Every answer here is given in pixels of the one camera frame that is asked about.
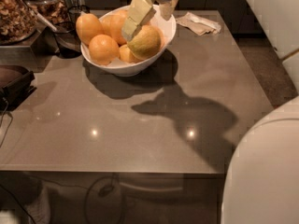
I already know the front left orange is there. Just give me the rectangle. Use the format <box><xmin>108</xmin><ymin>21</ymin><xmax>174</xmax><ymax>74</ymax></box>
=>
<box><xmin>89</xmin><ymin>35</ymin><xmax>120</xmax><ymax>65</ymax></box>

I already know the glass jar of nuts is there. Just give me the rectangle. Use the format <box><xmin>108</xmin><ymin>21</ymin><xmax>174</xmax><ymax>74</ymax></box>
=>
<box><xmin>0</xmin><ymin>0</ymin><xmax>36</xmax><ymax>45</ymax></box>

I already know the greenish yellow orange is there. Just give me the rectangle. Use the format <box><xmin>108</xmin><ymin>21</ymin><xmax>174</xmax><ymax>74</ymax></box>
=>
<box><xmin>127</xmin><ymin>25</ymin><xmax>162</xmax><ymax>60</ymax></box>

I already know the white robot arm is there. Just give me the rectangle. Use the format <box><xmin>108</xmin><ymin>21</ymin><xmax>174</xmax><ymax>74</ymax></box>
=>
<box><xmin>221</xmin><ymin>0</ymin><xmax>299</xmax><ymax>224</ymax></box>

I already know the folded brown paper napkin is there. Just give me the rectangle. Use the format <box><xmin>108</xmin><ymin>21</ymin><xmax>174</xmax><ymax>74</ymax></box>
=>
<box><xmin>176</xmin><ymin>12</ymin><xmax>221</xmax><ymax>35</ymax></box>

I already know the small front middle orange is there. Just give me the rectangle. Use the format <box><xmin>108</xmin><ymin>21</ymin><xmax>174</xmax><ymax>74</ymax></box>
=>
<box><xmin>120</xmin><ymin>45</ymin><xmax>139</xmax><ymax>63</ymax></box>

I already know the tall middle orange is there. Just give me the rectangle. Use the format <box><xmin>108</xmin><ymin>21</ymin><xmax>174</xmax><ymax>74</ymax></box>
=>
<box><xmin>110</xmin><ymin>9</ymin><xmax>127</xmax><ymax>45</ymax></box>

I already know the dark device with cable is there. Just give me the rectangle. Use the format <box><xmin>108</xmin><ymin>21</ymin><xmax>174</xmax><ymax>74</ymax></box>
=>
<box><xmin>0</xmin><ymin>65</ymin><xmax>35</xmax><ymax>111</ymax></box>

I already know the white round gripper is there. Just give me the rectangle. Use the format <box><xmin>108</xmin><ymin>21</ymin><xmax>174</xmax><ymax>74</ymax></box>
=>
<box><xmin>121</xmin><ymin>0</ymin><xmax>178</xmax><ymax>41</ymax></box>

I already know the orange at far left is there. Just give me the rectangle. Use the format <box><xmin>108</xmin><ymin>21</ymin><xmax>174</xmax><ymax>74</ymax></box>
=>
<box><xmin>76</xmin><ymin>13</ymin><xmax>104</xmax><ymax>45</ymax></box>

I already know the white oval ceramic bowl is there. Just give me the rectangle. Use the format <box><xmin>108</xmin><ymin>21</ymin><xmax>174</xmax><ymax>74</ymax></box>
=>
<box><xmin>80</xmin><ymin>5</ymin><xmax>177</xmax><ymax>77</ymax></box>

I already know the partly hidden back orange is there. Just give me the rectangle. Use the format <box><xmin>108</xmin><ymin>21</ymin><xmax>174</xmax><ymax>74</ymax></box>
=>
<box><xmin>101</xmin><ymin>15</ymin><xmax>112</xmax><ymax>35</ymax></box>

